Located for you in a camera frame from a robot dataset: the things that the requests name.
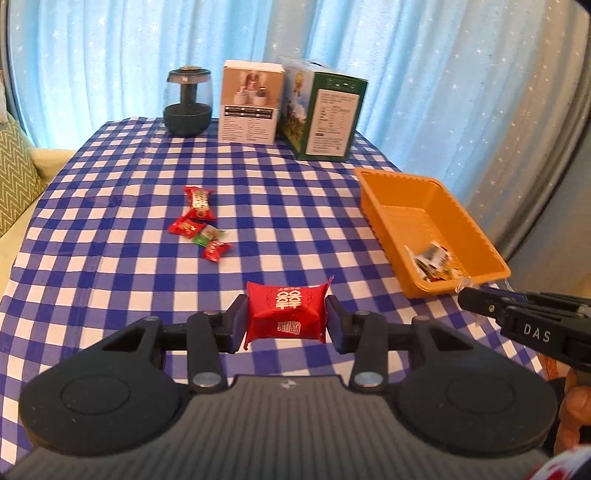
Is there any green wrapped candy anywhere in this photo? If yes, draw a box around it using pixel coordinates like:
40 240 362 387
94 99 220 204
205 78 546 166
191 224 227 246

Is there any grey starry curtain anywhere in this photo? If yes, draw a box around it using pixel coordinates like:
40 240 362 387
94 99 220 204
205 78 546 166
462 25 591 297

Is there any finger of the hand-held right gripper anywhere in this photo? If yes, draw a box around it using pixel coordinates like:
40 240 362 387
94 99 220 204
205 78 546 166
479 286 530 304
458 285 509 329

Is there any blue white checkered tablecloth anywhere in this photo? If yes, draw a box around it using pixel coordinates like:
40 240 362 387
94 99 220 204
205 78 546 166
0 117 546 468

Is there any green cardboard box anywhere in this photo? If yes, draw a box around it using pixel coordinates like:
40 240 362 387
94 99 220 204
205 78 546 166
278 56 369 162

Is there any brown candy clear wrapper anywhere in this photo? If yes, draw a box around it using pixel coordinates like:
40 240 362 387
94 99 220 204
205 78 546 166
454 275 485 295

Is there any large red snack packet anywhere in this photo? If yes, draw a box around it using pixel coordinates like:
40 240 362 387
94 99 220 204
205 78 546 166
242 275 334 352

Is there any pale yellow sofa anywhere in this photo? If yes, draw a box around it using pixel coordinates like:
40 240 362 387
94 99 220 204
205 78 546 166
0 147 77 297

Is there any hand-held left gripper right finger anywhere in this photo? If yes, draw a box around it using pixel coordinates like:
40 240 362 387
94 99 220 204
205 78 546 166
323 295 477 394

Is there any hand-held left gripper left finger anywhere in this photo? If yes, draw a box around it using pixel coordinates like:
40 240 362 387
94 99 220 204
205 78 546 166
99 293 250 394

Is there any blue starry curtain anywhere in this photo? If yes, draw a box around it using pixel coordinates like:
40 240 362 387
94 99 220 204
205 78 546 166
8 0 546 214

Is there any red white patterned clothing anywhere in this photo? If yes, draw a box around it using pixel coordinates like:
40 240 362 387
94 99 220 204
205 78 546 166
526 449 591 480

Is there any long red twist candy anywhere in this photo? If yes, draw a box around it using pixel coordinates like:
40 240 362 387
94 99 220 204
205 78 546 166
183 185 217 222

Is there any green chevron pillow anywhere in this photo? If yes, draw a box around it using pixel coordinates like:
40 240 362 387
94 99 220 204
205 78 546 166
0 117 49 239

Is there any small red snack packet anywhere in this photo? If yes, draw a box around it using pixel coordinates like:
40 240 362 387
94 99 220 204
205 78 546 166
167 216 206 239

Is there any orange plastic tray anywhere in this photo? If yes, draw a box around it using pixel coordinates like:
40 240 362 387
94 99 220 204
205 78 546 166
353 167 513 300

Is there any white cardboard box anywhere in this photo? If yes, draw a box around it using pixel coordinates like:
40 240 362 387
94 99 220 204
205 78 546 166
216 58 286 145

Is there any dark glass humidifier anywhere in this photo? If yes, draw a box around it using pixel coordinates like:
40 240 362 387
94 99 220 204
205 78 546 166
163 65 216 138

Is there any person's right hand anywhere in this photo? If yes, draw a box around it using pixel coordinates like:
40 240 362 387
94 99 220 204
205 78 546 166
556 368 591 456

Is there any red wrapped candy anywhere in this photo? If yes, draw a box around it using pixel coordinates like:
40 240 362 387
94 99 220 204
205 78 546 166
201 238 234 263

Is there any dark bar clear packet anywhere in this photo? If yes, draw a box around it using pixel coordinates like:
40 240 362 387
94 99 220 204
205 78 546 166
415 239 452 273

